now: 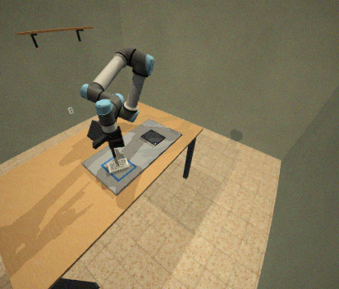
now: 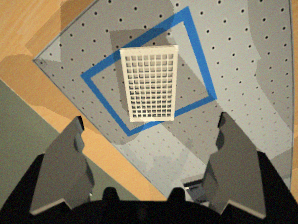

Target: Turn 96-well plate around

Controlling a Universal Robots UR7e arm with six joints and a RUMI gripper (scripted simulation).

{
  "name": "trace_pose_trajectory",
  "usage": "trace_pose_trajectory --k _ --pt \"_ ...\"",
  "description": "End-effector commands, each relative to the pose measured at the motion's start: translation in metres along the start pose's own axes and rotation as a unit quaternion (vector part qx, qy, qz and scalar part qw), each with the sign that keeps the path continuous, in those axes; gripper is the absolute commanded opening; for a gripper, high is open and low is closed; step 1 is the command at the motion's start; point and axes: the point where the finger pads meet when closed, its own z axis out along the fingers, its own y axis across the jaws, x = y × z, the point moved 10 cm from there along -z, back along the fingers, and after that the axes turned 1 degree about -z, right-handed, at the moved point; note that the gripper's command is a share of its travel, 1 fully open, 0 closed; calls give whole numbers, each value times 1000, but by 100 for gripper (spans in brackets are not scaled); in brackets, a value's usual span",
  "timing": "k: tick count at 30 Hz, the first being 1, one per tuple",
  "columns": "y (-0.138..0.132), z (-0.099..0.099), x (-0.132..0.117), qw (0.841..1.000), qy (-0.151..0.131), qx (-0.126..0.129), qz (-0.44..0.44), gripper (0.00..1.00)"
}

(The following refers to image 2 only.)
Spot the blue tape outline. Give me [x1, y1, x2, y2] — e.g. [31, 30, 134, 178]
[81, 6, 217, 137]

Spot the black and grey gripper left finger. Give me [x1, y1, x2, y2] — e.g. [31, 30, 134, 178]
[0, 116, 95, 224]

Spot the cream well plate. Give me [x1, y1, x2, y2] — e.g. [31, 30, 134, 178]
[120, 45, 178, 122]

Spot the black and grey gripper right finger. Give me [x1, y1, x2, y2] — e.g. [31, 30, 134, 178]
[201, 112, 298, 224]

